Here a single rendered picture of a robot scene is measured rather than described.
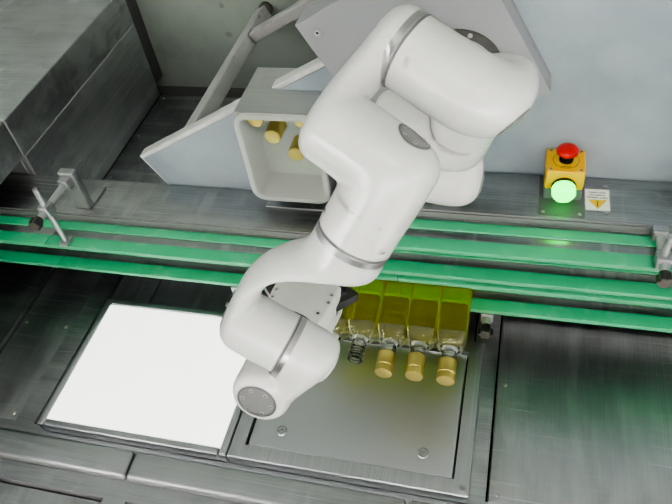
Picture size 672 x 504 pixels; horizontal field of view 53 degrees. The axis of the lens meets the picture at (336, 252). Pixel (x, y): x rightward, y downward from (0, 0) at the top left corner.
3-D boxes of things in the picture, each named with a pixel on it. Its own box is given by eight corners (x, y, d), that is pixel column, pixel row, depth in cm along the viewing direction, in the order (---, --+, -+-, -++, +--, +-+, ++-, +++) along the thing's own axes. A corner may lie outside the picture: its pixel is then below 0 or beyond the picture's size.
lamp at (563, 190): (549, 194, 129) (549, 205, 127) (552, 176, 125) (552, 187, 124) (574, 196, 128) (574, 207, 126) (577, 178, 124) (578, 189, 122)
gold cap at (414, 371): (422, 364, 129) (418, 384, 126) (405, 358, 128) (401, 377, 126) (429, 355, 126) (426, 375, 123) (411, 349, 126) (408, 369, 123)
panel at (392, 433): (111, 305, 166) (41, 430, 144) (107, 298, 164) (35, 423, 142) (484, 350, 144) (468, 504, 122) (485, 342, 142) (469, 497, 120)
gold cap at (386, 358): (378, 358, 130) (374, 377, 128) (377, 347, 128) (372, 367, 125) (397, 360, 130) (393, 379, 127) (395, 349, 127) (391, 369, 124)
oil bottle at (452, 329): (448, 274, 144) (435, 357, 130) (447, 256, 140) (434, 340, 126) (475, 276, 142) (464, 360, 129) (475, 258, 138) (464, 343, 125)
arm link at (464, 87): (445, 49, 82) (468, -36, 68) (539, 110, 79) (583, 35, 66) (377, 128, 79) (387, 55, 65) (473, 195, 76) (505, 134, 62)
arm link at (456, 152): (500, 145, 78) (364, 119, 79) (461, 219, 101) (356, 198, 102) (511, 76, 81) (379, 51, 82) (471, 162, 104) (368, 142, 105)
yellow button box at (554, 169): (543, 173, 135) (542, 198, 130) (547, 143, 129) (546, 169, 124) (580, 175, 133) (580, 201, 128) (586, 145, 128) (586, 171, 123)
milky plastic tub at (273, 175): (265, 173, 152) (254, 199, 146) (244, 88, 136) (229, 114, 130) (340, 178, 148) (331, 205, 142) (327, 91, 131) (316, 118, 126)
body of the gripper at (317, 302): (256, 354, 95) (281, 307, 104) (326, 363, 92) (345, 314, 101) (249, 312, 91) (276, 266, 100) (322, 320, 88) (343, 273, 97)
